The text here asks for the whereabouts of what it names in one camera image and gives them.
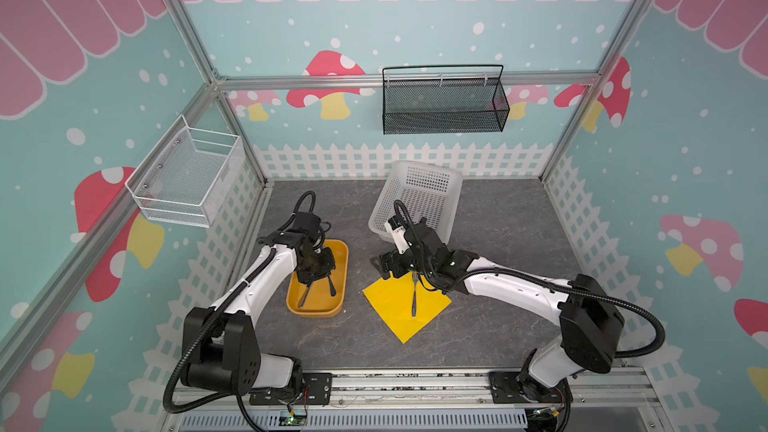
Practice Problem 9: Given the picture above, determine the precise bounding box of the yellow plastic utensil tray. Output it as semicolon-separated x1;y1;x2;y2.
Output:
286;239;349;318

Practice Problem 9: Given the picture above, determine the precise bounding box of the silver table knife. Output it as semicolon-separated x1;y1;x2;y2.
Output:
298;283;312;309

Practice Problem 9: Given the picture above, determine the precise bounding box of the white perforated plastic basket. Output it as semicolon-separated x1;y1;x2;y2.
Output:
368;161;463;243

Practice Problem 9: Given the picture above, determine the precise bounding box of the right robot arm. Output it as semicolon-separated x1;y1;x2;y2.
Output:
371;217;624;402

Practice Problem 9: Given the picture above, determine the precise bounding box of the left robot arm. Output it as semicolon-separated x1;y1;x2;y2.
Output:
167;212;335;396

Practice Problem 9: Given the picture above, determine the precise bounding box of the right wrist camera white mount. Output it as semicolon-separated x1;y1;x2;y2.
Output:
384;216;410;253

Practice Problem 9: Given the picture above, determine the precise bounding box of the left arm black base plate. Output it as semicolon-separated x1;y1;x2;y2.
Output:
248;373;333;407

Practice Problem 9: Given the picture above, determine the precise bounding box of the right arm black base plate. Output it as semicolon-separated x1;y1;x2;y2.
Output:
488;371;572;406

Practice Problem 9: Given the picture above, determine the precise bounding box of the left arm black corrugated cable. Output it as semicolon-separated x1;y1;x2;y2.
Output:
161;190;334;415

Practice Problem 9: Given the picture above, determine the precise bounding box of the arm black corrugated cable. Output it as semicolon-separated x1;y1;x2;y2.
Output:
161;190;334;415
392;199;667;361

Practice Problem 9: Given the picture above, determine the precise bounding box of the white wire wall basket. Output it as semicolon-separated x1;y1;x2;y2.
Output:
125;116;245;228

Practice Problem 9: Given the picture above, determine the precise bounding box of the white vented cable duct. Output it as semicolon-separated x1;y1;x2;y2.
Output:
239;410;529;432

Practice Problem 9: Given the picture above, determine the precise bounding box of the black wire mesh wall basket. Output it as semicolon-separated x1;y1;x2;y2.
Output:
381;64;510;135

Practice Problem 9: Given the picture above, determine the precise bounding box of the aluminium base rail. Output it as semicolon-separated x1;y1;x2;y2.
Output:
239;367;661;415

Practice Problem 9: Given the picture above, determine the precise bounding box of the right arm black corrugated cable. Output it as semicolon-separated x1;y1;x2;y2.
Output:
392;199;667;361

